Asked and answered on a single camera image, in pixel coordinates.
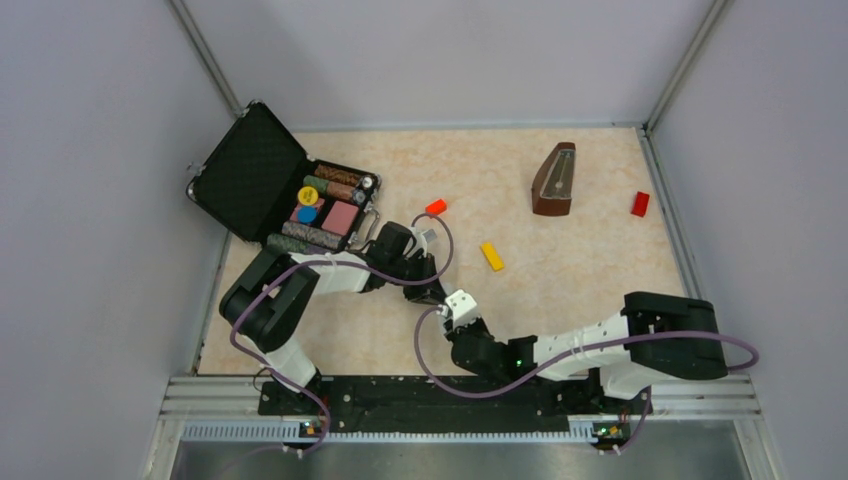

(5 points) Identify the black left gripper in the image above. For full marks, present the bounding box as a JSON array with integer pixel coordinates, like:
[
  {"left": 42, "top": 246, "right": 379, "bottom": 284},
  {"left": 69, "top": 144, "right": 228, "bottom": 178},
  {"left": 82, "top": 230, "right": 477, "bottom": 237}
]
[{"left": 388, "top": 253, "right": 448, "bottom": 308}]

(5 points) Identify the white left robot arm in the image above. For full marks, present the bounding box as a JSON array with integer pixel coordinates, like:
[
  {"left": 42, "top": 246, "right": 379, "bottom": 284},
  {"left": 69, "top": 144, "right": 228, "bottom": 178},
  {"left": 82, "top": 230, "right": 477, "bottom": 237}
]
[{"left": 218, "top": 222, "right": 446, "bottom": 414}]

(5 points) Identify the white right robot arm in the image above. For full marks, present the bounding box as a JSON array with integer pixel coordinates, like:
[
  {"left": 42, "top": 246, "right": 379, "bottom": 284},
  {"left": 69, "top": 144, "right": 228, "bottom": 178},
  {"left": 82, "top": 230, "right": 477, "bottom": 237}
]
[{"left": 439, "top": 290, "right": 729, "bottom": 412}]

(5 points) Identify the yellow toy block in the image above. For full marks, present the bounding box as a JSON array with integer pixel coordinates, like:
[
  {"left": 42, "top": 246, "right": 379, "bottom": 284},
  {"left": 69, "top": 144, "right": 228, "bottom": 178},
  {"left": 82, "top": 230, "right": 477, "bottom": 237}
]
[{"left": 480, "top": 242, "right": 505, "bottom": 272}]

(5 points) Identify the orange toy block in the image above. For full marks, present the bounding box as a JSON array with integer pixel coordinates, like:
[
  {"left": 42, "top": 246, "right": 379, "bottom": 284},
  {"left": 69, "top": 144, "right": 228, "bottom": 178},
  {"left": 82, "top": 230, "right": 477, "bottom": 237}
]
[{"left": 425, "top": 199, "right": 448, "bottom": 216}]

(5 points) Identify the pink card deck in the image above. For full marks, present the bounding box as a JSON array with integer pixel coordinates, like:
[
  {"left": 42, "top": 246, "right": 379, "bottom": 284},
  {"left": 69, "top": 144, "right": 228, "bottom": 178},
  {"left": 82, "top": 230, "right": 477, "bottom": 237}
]
[{"left": 321, "top": 201, "right": 359, "bottom": 237}]

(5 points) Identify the blue poker chip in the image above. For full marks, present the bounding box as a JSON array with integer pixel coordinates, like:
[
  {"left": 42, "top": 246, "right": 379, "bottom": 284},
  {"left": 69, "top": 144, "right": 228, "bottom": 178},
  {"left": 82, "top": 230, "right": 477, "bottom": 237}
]
[{"left": 296, "top": 206, "right": 318, "bottom": 225}]

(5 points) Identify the yellow poker chip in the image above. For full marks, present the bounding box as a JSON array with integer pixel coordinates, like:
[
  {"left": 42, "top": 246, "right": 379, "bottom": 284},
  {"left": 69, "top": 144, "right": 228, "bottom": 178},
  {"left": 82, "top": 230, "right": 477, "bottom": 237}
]
[{"left": 297, "top": 185, "right": 321, "bottom": 206}]

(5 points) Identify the brown wooden metronome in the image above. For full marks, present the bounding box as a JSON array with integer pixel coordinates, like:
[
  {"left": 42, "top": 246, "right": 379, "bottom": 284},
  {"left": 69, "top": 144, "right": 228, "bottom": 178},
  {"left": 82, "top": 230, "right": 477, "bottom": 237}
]
[{"left": 531, "top": 142, "right": 576, "bottom": 217}]

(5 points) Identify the black poker chip case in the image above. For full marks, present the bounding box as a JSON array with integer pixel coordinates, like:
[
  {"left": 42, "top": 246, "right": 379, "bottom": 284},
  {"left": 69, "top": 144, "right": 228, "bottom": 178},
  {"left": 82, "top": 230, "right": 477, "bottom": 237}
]
[{"left": 186, "top": 100, "right": 381, "bottom": 253}]

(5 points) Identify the red toy brick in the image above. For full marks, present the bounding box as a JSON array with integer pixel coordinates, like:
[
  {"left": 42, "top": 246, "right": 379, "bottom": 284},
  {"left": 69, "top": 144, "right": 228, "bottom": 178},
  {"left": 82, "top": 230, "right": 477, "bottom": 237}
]
[{"left": 630, "top": 191, "right": 651, "bottom": 218}]

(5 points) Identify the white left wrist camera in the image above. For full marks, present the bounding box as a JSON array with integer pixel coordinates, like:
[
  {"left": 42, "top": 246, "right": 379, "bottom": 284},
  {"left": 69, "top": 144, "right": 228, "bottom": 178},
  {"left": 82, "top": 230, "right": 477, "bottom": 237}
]
[{"left": 410, "top": 226, "right": 438, "bottom": 250}]

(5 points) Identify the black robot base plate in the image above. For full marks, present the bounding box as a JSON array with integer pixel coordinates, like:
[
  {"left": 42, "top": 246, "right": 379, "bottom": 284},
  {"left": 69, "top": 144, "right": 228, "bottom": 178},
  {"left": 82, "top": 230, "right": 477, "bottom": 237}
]
[{"left": 258, "top": 374, "right": 648, "bottom": 434}]

